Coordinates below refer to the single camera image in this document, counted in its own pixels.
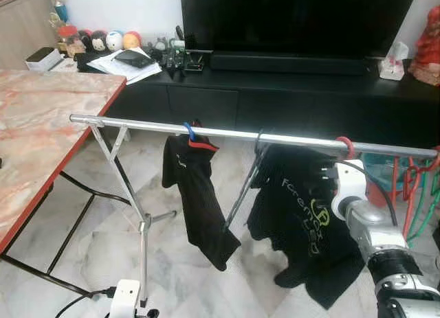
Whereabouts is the black shirt green print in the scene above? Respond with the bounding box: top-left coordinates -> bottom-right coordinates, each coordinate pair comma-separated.
247,143 -> 365,310

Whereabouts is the green plastic hanger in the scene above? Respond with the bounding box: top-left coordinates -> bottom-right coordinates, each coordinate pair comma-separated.
406,157 -> 440,240

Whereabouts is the orange bin teal bag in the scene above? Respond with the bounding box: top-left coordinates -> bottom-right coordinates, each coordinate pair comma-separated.
363,153 -> 413,209

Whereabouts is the black TV cabinet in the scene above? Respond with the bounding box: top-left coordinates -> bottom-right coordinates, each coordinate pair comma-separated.
77,54 -> 440,150

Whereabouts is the silver metal clothes rack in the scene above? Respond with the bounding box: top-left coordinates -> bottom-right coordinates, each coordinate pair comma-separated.
69,114 -> 440,308

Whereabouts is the black soundbar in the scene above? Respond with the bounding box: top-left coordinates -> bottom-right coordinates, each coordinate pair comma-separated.
210,52 -> 370,76

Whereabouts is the black shirt red collar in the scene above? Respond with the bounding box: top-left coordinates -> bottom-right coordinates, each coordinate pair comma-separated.
162,122 -> 241,272

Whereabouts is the white tissue box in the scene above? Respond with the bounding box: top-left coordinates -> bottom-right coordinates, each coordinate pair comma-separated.
378,41 -> 410,80

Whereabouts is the black television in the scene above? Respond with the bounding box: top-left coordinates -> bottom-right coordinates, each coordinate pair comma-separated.
180,0 -> 419,58

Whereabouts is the red figurine statue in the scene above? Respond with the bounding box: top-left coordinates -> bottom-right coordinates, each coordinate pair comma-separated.
408,5 -> 440,85

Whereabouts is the green circuit board device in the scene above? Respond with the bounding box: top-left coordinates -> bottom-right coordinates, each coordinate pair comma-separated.
155,36 -> 207,75

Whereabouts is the marble folding table red edge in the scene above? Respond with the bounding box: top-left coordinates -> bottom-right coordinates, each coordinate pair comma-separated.
0,69 -> 131,298

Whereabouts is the black pouch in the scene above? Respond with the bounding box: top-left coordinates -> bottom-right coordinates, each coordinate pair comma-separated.
113,50 -> 155,69

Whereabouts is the orange round toy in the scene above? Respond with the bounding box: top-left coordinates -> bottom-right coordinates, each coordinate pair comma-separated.
122,31 -> 142,51

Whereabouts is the white paper stack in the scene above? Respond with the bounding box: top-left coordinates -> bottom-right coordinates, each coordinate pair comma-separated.
88,49 -> 163,85

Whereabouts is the white round toy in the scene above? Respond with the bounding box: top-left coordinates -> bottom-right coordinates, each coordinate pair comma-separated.
106,31 -> 124,52

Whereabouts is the black mouse head toy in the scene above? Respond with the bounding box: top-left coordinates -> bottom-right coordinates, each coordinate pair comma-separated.
91,31 -> 109,52
77,30 -> 94,52

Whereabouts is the white box black lid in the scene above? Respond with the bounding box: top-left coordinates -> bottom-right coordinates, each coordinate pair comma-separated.
25,47 -> 64,73

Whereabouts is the beige wooden cabinet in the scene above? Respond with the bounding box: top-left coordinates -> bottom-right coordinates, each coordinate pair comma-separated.
0,0 -> 59,70

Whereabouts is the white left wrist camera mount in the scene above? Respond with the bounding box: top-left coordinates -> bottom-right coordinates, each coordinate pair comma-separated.
110,280 -> 142,318

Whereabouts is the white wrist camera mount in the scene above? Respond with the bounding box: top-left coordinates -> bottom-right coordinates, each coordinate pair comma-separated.
110,280 -> 142,318
331,160 -> 368,220

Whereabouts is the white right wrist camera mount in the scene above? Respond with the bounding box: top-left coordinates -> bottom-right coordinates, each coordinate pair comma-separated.
331,160 -> 368,220

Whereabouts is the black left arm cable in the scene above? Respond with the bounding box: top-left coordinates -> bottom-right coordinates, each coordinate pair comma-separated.
55,287 -> 116,318

